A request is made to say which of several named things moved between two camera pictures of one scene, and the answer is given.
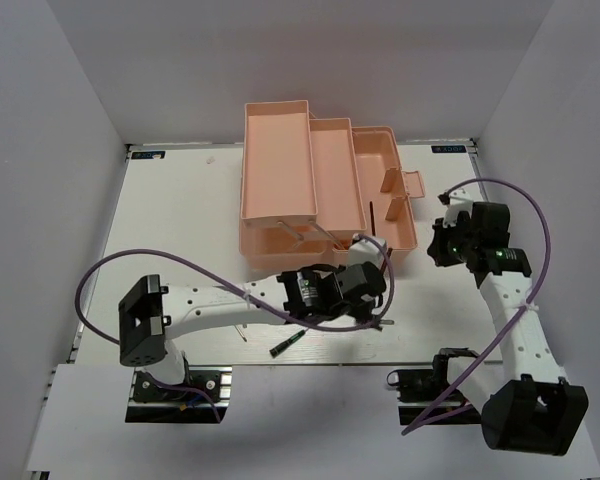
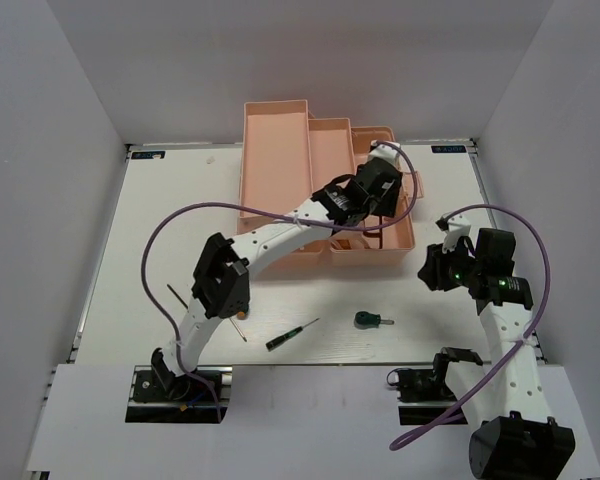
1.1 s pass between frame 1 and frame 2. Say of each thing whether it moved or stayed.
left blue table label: stayed
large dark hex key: moved
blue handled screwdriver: stayed
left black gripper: moved
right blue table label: stayed
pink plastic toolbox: stayed
